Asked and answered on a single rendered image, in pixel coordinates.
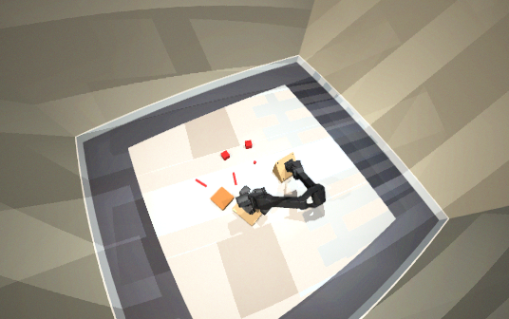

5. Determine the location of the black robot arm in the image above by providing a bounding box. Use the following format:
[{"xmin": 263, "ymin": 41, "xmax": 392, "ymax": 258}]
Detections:
[{"xmin": 235, "ymin": 159, "xmax": 326, "ymax": 215}]

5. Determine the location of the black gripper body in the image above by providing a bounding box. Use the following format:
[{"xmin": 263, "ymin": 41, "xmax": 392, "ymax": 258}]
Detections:
[{"xmin": 238, "ymin": 185, "xmax": 271, "ymax": 216}]

